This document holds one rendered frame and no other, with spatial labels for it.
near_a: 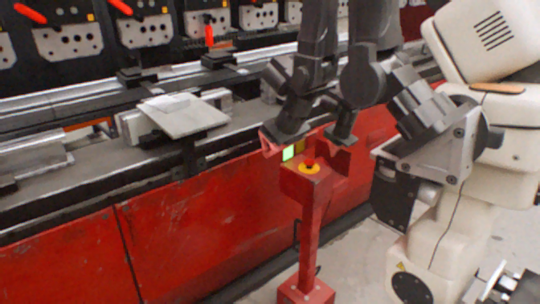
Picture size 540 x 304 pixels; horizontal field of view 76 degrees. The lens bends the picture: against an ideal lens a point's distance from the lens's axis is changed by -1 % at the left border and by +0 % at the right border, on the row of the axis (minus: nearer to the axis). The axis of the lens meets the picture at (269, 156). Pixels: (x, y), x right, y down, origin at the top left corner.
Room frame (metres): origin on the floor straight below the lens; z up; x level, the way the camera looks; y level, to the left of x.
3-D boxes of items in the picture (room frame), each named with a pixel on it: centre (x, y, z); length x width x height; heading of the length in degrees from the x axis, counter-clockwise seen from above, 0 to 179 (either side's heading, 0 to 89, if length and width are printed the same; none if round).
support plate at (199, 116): (0.96, 0.26, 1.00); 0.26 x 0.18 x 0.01; 38
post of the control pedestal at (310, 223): (1.04, -0.16, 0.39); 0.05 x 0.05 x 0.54; 44
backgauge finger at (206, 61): (1.43, 0.17, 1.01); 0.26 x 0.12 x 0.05; 38
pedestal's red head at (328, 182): (1.04, -0.16, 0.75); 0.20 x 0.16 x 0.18; 134
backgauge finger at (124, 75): (1.21, 0.45, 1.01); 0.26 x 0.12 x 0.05; 38
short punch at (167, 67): (1.08, 0.35, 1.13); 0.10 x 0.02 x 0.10; 128
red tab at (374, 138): (1.59, -0.55, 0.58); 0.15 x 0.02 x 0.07; 128
